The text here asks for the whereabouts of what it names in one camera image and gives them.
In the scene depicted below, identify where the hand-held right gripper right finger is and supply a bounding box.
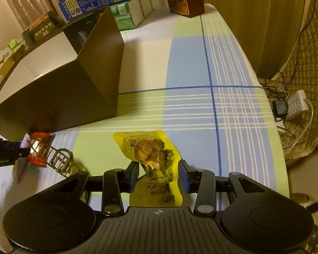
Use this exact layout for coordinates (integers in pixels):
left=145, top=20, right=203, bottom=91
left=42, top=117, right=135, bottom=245
left=178, top=159, right=265, bottom=216

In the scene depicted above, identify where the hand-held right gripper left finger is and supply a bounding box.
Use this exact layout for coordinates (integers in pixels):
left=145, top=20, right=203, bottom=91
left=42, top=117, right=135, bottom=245
left=52, top=161, right=140, bottom=216

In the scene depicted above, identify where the purple cosmetic tube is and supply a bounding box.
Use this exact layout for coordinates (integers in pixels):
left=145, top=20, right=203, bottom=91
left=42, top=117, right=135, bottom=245
left=13, top=134, right=31, bottom=183

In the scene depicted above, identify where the yellow snack packet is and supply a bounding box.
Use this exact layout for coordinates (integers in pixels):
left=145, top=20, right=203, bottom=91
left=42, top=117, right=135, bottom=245
left=113, top=130, right=184, bottom=207

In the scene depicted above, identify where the brown cardboard box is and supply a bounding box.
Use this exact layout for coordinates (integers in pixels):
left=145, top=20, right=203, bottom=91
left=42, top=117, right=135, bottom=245
left=0, top=5, right=125, bottom=142

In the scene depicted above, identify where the black shaver box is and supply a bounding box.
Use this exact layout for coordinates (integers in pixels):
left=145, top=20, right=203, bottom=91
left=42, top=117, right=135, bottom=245
left=63, top=18, right=96, bottom=55

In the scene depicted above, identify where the checked cloth desktop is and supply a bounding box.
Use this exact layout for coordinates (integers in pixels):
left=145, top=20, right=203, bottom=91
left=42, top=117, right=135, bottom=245
left=0, top=3, right=291, bottom=217

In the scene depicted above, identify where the cardboard box with white cutout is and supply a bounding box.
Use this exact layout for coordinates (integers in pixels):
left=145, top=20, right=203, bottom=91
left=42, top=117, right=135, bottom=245
left=0, top=46, right=15, bottom=76

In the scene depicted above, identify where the stack of small green boxes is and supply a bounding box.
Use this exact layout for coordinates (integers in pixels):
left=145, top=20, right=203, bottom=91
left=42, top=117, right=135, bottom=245
left=7, top=38, right=26, bottom=54

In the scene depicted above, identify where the black power adapter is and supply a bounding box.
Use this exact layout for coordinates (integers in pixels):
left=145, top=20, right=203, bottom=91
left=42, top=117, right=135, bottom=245
left=272, top=100, right=289, bottom=117

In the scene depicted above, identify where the dark green food container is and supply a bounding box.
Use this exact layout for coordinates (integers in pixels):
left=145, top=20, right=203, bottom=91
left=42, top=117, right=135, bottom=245
left=22, top=11, right=64, bottom=44

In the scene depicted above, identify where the white power strip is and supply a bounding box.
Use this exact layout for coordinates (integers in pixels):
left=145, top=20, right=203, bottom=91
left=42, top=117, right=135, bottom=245
left=286, top=89, right=309, bottom=120

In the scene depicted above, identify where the beige curtain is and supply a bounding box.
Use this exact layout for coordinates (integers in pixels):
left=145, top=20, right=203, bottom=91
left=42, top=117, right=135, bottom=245
left=0, top=0, right=57, bottom=36

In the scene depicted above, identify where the beige kettle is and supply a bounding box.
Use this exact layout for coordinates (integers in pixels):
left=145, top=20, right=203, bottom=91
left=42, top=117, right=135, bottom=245
left=288, top=193, right=318, bottom=254

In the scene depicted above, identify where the green and white carton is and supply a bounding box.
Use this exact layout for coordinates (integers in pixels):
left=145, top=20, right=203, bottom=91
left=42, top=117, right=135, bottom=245
left=110, top=0, right=165, bottom=30

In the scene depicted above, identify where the golden curtain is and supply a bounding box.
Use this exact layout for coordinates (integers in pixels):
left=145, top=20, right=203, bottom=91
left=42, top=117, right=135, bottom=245
left=199, top=0, right=316, bottom=81

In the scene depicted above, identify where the quilted chair cushion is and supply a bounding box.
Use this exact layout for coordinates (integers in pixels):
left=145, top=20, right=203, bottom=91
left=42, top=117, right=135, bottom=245
left=270, top=0, right=318, bottom=160

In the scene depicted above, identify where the gold wire rack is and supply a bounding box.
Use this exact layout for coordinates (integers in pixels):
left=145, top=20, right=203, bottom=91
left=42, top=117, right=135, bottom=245
left=26, top=135, right=79, bottom=178

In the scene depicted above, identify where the white cable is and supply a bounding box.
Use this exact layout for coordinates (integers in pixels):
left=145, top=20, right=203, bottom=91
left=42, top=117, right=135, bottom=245
left=276, top=99, right=314, bottom=151

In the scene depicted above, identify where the black cable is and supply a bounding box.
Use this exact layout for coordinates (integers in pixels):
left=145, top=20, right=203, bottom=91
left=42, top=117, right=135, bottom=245
left=262, top=0, right=318, bottom=104

